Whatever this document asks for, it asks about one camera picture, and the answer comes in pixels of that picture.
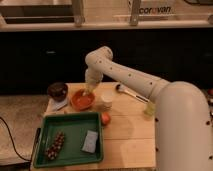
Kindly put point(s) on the dark brown bowl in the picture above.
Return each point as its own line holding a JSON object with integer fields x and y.
{"x": 57, "y": 91}

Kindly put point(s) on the red bowl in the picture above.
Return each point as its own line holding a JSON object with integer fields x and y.
{"x": 82, "y": 102}

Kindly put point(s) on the light green cup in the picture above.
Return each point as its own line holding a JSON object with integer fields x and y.
{"x": 150, "y": 109}

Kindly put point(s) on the wooden table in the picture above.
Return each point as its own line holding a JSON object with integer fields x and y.
{"x": 128, "y": 139}

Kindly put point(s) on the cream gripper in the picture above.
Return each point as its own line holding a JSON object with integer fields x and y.
{"x": 90, "y": 87}

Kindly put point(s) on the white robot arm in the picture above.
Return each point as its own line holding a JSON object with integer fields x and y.
{"x": 183, "y": 127}

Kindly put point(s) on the bunch of red grapes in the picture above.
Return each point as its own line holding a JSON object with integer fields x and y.
{"x": 52, "y": 151}

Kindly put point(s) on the black tool beside tray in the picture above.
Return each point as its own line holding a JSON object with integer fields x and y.
{"x": 36, "y": 139}

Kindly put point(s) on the white cup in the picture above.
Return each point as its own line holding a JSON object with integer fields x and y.
{"x": 107, "y": 98}

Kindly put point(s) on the green plastic tray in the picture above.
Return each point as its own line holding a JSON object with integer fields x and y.
{"x": 75, "y": 127}

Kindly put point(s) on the orange tomato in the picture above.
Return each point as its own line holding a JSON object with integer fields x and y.
{"x": 105, "y": 118}

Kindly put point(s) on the blue grey sponge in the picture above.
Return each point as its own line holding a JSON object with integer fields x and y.
{"x": 90, "y": 141}

